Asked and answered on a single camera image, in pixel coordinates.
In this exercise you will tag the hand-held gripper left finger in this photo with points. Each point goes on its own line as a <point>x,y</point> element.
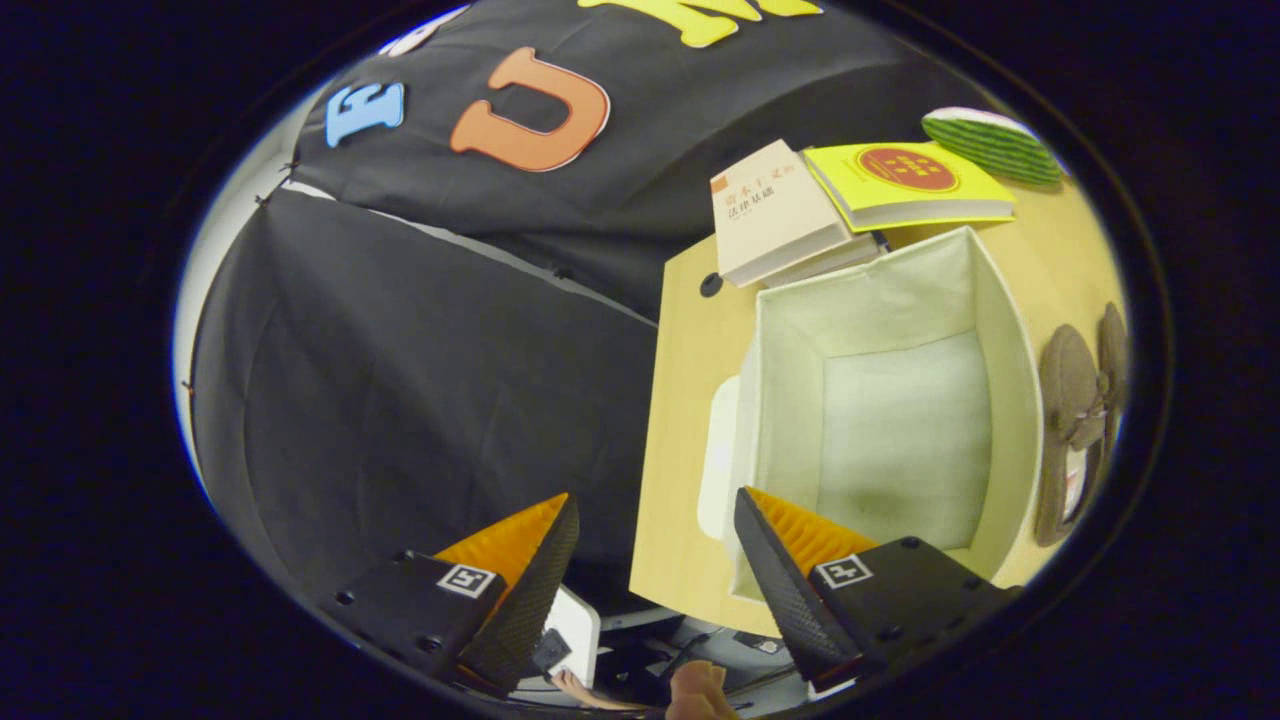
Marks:
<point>525,600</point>

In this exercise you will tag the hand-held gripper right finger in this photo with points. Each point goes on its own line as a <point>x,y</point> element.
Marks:
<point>785,600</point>

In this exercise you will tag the white fabric storage box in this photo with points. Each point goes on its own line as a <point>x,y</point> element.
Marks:
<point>900,440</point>

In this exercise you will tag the brown moccasin shoe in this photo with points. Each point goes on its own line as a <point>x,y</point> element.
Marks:
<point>1112,350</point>
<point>1065,390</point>

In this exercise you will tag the beige paperback book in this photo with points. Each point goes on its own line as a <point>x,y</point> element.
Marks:
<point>770,215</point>

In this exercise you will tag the yellow book with red circle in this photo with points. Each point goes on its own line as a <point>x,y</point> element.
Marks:
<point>900,198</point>

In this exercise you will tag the watermelon slice plush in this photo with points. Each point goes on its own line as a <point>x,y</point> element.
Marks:
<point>990,145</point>

